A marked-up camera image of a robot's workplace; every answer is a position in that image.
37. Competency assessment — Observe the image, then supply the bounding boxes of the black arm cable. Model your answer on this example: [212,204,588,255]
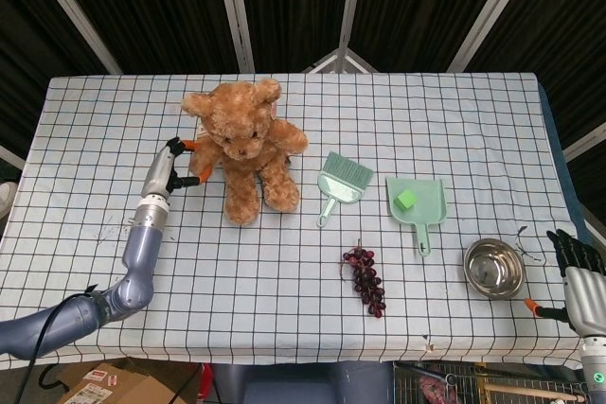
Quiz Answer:
[17,284,99,404]

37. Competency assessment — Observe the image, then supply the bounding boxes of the grey blue chair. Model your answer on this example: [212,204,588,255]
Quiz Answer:
[211,360,395,404]

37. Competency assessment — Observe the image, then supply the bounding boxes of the stainless steel bowl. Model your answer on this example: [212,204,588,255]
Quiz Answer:
[463,237,526,300]

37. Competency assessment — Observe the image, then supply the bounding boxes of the white checked tablecloth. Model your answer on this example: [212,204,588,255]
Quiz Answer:
[0,73,593,372]

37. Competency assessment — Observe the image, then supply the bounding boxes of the green cube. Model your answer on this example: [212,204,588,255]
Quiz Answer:
[396,189,419,211]

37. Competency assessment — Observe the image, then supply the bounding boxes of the right robot hand orange thumb tip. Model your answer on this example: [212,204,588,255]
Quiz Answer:
[524,228,606,340]

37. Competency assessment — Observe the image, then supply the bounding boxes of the white partition foot stand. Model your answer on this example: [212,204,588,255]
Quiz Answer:
[302,46,376,75]

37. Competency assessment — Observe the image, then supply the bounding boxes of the dark red grape bunch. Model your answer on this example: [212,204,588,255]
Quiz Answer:
[339,238,387,319]

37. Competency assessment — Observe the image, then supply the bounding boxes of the metal wire basket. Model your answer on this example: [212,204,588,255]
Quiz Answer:
[392,360,588,404]

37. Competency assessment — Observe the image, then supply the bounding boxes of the green dustpan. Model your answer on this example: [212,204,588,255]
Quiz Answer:
[384,177,447,258]

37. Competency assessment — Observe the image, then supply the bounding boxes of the wooden stick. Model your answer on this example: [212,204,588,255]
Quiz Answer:
[482,382,588,401]

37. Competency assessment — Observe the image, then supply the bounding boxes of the brown teddy bear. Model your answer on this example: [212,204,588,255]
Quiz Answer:
[182,77,310,226]

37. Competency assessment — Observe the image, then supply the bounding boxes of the thin black wire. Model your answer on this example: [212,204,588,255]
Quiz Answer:
[513,224,544,263]

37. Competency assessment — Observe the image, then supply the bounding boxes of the blue table side panel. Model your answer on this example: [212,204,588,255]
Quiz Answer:
[537,81,606,254]

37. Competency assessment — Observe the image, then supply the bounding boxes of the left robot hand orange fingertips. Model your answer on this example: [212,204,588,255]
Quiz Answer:
[140,136,212,202]

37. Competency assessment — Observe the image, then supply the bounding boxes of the cardboard box with labels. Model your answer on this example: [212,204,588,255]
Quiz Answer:
[55,359,200,404]

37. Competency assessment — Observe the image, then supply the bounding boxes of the green hand brush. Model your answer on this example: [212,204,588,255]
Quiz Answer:
[315,151,374,228]

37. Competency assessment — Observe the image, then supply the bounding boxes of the white shoe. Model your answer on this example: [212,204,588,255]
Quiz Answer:
[0,181,20,219]

